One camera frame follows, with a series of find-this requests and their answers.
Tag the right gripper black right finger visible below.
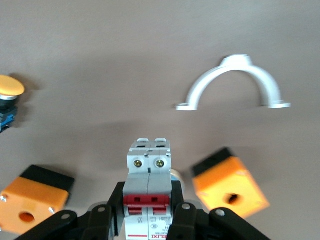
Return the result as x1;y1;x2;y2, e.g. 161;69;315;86
169;181;272;240

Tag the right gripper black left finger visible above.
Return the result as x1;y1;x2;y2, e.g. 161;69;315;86
14;181;126;240

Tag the white red circuit breaker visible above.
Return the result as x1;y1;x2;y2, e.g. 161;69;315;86
122;137;173;240

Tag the blue dome buzzer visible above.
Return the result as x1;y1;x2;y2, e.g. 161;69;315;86
169;168;184;192

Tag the orange black button box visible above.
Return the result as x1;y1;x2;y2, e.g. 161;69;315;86
191;147;271;220
0;164;76;235

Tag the small white pipe clamp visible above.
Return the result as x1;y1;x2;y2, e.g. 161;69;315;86
174;54;292;111

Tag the yellow mushroom push button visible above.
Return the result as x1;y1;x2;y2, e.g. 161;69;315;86
0;74;26;134

